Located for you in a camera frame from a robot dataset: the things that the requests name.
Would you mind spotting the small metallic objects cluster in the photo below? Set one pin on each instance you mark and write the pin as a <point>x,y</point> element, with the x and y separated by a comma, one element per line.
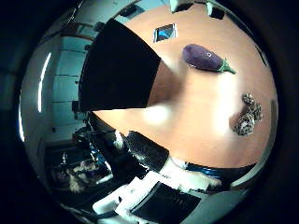
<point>247,123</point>

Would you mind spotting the black phone on table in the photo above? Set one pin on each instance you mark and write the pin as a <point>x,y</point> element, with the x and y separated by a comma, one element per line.
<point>165,32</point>

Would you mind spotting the long ceiling light strip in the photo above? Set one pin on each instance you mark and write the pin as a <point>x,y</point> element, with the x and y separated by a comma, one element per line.
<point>43,81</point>

